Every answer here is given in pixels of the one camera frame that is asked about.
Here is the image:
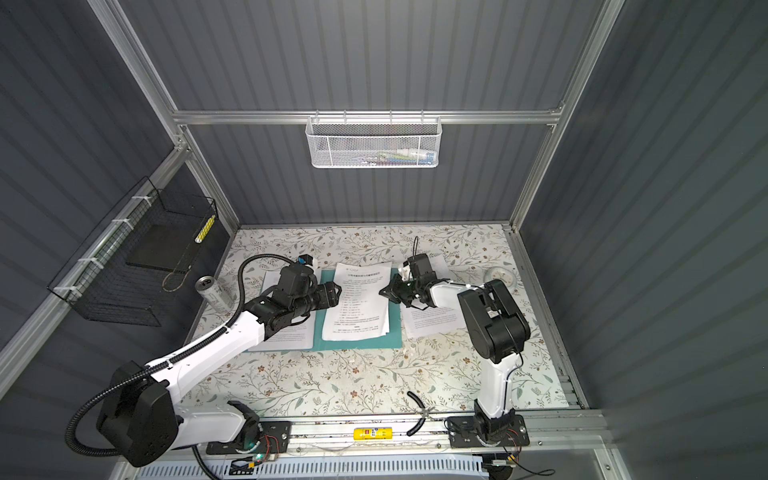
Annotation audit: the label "Chinese printed XDOF sheet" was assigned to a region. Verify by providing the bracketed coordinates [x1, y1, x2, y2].
[322, 263, 391, 342]

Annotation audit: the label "teal green file folder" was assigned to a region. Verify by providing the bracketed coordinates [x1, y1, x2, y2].
[312, 263, 402, 351]

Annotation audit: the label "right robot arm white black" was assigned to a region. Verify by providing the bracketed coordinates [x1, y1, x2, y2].
[379, 239, 531, 444]

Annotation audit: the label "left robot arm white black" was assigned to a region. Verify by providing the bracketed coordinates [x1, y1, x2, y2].
[64, 255, 342, 467]

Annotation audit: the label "silver drink can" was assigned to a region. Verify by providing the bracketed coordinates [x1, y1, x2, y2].
[195, 275, 234, 314]

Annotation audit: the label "yellow marker in black basket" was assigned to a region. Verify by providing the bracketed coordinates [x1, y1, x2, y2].
[194, 214, 216, 244]

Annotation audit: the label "pens in white basket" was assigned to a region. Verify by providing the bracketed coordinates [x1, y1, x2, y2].
[356, 148, 438, 166]

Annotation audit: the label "black pad in basket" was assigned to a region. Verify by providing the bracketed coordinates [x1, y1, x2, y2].
[126, 225, 202, 273]

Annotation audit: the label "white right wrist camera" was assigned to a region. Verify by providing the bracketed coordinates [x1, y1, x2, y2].
[398, 262, 414, 282]

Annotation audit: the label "black cable loop on rail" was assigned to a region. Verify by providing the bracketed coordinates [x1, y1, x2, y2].
[405, 391, 428, 437]

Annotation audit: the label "yellow label on rail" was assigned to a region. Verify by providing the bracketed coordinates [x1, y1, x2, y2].
[353, 427, 393, 441]

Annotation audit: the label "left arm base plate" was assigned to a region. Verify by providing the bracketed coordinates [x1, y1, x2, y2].
[205, 421, 292, 455]

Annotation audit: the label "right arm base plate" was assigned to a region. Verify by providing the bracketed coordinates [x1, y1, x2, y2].
[444, 412, 530, 448]

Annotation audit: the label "white wire mesh basket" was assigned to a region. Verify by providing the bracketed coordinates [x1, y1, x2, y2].
[305, 119, 443, 169]

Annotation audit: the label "black wire mesh basket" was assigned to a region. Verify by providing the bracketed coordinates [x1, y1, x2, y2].
[48, 181, 218, 327]

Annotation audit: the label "white perforated cable tray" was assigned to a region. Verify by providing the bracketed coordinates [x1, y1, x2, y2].
[134, 454, 490, 480]

